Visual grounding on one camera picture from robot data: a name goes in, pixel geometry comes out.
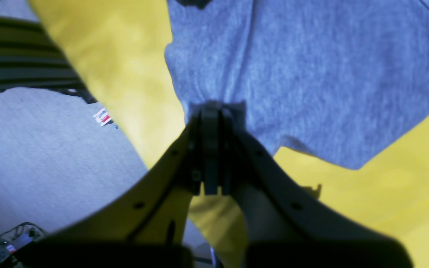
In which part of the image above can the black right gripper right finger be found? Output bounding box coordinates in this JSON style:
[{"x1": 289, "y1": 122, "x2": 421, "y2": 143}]
[{"x1": 201, "y1": 103, "x2": 413, "y2": 268}]

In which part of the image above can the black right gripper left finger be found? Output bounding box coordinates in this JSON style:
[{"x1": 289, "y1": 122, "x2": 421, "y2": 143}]
[{"x1": 15, "y1": 106, "x2": 204, "y2": 268}]

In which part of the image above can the grey t-shirt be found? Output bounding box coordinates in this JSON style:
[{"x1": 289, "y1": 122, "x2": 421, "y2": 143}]
[{"x1": 165, "y1": 0, "x2": 429, "y2": 169}]

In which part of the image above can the yellow table cloth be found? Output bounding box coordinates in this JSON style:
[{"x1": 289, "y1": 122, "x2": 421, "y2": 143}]
[{"x1": 31, "y1": 0, "x2": 429, "y2": 268}]

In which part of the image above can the striped table frame rail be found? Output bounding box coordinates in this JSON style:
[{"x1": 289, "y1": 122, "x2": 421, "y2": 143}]
[{"x1": 0, "y1": 16, "x2": 97, "y2": 104}]

